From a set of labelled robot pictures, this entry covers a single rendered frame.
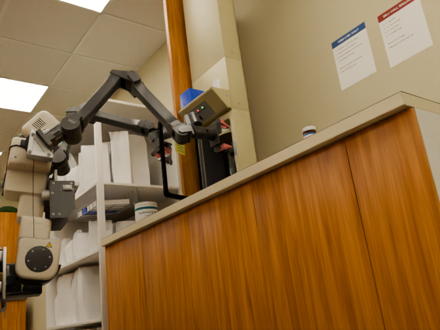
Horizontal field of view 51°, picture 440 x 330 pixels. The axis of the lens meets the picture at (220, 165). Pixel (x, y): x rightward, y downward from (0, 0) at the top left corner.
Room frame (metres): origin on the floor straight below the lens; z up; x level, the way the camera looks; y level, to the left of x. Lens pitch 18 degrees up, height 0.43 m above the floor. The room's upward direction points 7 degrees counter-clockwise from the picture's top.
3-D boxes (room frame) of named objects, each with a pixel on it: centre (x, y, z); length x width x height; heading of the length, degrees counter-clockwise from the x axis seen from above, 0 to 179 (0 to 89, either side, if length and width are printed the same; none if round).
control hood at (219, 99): (2.24, 0.05, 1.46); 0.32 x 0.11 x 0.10; 38
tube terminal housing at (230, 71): (2.35, -0.09, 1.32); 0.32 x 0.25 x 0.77; 38
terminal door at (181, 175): (2.26, 0.19, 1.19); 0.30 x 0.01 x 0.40; 146
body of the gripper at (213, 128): (1.94, 0.03, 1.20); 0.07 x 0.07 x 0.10; 38
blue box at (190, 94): (2.31, 0.10, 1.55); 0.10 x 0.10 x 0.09; 38
